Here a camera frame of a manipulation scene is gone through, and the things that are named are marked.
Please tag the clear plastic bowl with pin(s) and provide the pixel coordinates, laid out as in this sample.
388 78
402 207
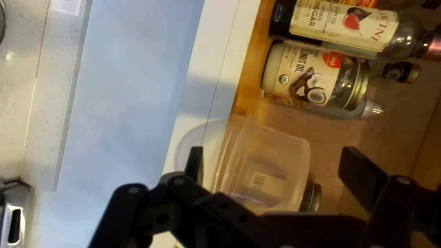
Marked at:
275 156

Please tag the white speckled stone counter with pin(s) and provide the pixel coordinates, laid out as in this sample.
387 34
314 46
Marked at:
27 91

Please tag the coconut oil jar gold lid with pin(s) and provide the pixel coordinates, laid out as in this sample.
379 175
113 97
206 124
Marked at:
303 74

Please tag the wooden cabinet interior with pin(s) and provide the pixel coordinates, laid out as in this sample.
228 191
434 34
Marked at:
366 147

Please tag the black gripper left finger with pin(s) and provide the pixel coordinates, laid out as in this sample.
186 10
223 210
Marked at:
194 167

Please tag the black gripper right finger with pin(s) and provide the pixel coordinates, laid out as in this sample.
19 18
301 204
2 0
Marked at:
362 180

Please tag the vinegar bottle white label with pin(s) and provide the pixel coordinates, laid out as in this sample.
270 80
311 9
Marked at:
339 25

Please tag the silver countertop appliance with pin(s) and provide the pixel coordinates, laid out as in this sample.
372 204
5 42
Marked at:
11 221

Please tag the small bottle black gold cap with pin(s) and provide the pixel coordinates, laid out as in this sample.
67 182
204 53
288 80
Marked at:
399 72

